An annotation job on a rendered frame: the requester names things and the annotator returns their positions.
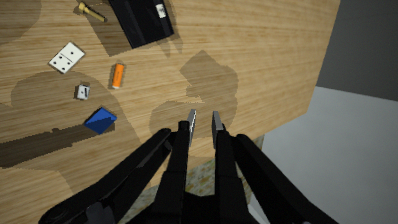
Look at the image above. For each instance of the white domino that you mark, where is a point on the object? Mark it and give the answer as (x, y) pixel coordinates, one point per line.
(67, 58)

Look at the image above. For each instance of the black rack of bins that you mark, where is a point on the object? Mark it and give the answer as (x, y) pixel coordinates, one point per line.
(140, 20)

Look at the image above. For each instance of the orange aa battery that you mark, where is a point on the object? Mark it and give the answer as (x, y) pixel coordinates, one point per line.
(117, 76)

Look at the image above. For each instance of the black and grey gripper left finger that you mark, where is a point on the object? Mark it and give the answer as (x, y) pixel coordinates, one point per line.
(108, 200)

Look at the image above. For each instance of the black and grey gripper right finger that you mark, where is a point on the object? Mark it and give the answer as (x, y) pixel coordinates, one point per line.
(278, 197)

